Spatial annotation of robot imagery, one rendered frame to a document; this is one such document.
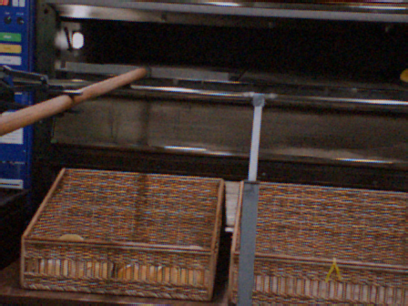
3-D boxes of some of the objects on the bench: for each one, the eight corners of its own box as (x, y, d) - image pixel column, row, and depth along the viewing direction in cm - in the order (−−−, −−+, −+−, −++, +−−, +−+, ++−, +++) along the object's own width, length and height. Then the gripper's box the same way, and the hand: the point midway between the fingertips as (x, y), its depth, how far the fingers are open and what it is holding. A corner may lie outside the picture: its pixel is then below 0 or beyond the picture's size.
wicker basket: (233, 259, 280) (239, 178, 276) (404, 274, 276) (412, 191, 271) (224, 305, 232) (230, 209, 228) (432, 325, 228) (441, 226, 224)
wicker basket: (57, 245, 285) (61, 166, 281) (221, 257, 281) (226, 178, 277) (15, 290, 237) (19, 194, 233) (213, 303, 233) (219, 207, 229)
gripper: (-24, 56, 179) (86, 64, 177) (-25, 129, 182) (84, 137, 179) (-37, 56, 172) (77, 65, 170) (-38, 133, 174) (75, 142, 172)
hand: (65, 101), depth 175 cm, fingers closed on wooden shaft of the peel, 3 cm apart
